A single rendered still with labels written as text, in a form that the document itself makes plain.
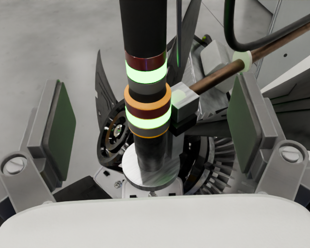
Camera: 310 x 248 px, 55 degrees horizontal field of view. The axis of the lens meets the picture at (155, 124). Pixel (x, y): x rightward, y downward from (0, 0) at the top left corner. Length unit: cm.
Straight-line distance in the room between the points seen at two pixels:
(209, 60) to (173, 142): 41
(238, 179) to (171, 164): 16
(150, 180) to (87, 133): 175
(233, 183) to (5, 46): 278
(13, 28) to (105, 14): 90
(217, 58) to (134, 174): 42
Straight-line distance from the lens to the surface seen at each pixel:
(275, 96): 31
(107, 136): 49
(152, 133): 28
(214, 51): 72
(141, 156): 33
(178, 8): 22
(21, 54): 293
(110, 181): 54
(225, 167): 48
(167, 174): 35
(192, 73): 69
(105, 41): 286
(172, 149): 34
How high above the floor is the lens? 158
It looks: 50 degrees down
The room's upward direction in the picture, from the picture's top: 1 degrees counter-clockwise
